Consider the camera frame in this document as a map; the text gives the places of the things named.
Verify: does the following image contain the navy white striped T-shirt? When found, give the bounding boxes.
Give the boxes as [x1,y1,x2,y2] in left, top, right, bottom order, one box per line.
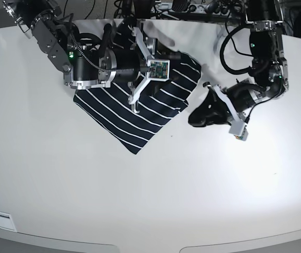
[73,17,203,155]

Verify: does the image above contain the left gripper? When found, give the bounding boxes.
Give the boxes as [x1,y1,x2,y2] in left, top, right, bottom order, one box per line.
[202,82,257,124]

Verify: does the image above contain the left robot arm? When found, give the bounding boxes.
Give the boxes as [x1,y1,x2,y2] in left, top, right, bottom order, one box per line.
[207,1,288,113]

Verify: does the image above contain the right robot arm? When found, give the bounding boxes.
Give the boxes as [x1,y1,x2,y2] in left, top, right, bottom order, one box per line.
[2,1,151,113]

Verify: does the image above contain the black cable clutter background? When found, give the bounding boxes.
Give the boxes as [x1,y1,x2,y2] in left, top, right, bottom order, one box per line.
[61,1,301,37]

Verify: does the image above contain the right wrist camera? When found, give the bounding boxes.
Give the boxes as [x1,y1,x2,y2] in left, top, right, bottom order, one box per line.
[146,59,170,81]

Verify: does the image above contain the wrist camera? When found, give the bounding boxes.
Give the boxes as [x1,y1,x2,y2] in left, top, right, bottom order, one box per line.
[146,59,170,81]
[229,121,248,141]

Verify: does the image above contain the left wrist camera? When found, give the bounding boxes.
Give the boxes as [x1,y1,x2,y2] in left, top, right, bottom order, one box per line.
[229,121,248,141]

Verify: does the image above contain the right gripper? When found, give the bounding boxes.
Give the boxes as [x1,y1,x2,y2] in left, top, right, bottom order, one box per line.
[111,20,157,113]

